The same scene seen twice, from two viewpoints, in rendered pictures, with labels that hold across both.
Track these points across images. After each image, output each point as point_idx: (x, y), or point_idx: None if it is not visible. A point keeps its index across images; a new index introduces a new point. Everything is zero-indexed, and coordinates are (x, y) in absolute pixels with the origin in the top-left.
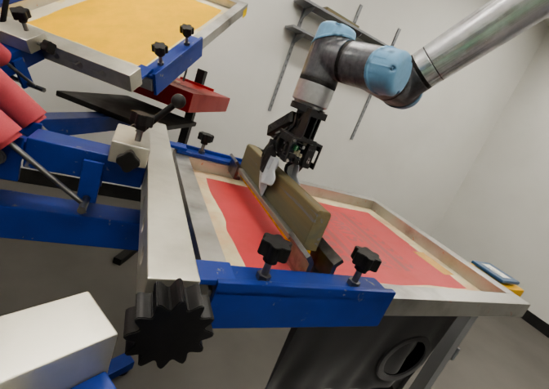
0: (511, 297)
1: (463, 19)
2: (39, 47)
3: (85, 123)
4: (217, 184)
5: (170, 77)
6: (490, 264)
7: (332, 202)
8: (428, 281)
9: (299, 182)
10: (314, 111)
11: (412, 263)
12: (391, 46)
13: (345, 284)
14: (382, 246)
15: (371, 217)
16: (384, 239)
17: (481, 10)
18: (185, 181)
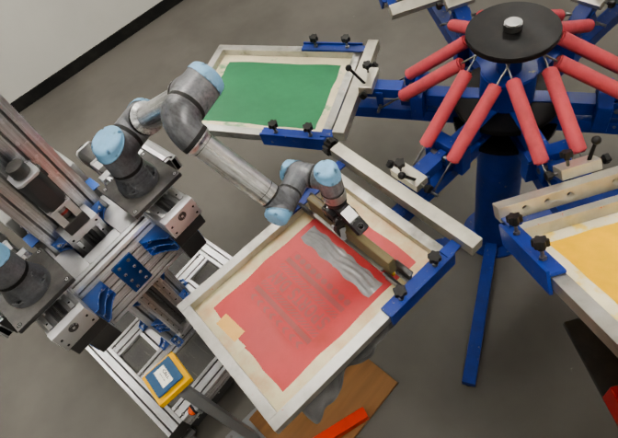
0: (189, 300)
1: (252, 167)
2: (557, 176)
3: None
4: (404, 261)
5: (511, 248)
6: (160, 392)
7: (322, 365)
8: (244, 286)
9: (332, 224)
10: None
11: (250, 303)
12: (291, 162)
13: None
14: (271, 307)
15: (279, 376)
16: (268, 325)
17: (246, 161)
18: (399, 217)
